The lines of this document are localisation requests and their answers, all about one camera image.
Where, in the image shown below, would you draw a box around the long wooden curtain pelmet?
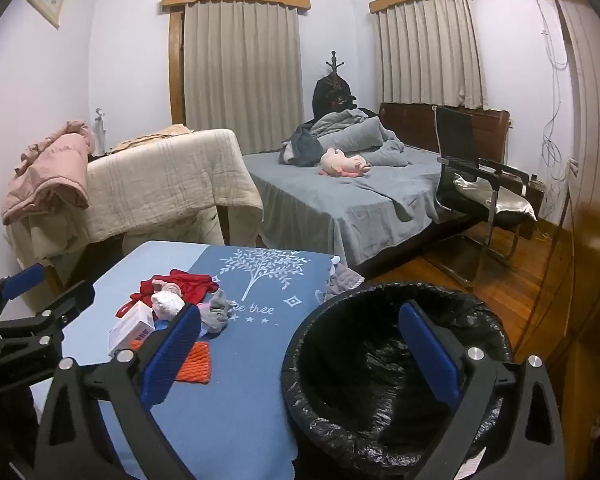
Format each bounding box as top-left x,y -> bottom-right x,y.
161,0 -> 312,11

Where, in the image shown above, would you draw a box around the dark wooden coat rack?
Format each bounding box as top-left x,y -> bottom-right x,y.
325,51 -> 346,82

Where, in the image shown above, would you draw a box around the wide beige curtain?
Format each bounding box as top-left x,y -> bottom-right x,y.
182,0 -> 303,155

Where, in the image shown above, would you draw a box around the narrow beige curtain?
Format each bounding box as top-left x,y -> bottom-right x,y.
375,0 -> 488,110

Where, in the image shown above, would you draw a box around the white wall cables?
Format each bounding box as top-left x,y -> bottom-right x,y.
537,0 -> 581,211

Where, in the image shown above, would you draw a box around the red cloth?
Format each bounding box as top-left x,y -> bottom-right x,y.
140,269 -> 220,306

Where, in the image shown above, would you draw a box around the grey fluffy cloth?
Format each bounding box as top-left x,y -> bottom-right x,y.
325,255 -> 366,303

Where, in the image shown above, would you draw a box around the grey sock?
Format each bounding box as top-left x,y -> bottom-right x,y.
200,289 -> 237,335

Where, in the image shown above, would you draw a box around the wooden wardrobe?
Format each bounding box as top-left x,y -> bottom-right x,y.
550,0 -> 600,361

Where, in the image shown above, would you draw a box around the pale folded sheet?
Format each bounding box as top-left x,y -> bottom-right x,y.
7,207 -> 98,267

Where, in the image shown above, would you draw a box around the blue tree print tablecloth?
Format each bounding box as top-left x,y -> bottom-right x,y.
30,240 -> 338,480

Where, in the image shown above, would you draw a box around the pink quilt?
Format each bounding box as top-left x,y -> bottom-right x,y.
1,120 -> 96,226

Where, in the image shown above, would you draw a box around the beige striped blanket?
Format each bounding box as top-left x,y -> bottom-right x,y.
85,128 -> 265,256

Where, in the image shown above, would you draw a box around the orange mesh net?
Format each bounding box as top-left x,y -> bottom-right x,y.
130,341 -> 212,385

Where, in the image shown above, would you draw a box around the bin with black bag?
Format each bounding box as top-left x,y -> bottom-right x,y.
281,282 -> 516,478

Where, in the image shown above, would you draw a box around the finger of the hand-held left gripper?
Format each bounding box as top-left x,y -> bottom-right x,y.
0,281 -> 97,357
0,264 -> 47,330

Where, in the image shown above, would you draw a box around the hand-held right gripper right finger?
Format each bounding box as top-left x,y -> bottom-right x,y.
398,301 -> 567,480

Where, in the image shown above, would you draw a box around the wooden bed with grey sheet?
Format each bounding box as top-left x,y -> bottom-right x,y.
242,102 -> 511,268

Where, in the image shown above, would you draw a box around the tan cloth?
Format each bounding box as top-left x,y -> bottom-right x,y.
107,125 -> 196,154

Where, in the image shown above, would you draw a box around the black metal frame chair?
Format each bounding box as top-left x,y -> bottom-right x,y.
434,106 -> 543,288

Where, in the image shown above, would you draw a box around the dark grey garment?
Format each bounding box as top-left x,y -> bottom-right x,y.
279,125 -> 323,168

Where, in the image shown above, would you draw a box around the wooden window frame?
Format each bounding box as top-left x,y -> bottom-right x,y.
168,9 -> 187,126

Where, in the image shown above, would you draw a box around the white paper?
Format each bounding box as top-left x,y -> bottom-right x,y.
150,290 -> 186,320

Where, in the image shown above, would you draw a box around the grey pillow pile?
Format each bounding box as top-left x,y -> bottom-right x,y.
300,108 -> 411,168

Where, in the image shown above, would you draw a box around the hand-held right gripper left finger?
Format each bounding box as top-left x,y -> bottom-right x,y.
32,304 -> 203,480

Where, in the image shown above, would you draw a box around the silver cushion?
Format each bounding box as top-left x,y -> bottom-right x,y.
450,174 -> 538,223

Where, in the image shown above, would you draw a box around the dark clothes on coat rack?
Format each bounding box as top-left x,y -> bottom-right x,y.
312,74 -> 361,123

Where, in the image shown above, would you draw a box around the pink plush toy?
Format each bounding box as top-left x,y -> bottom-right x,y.
320,148 -> 372,177

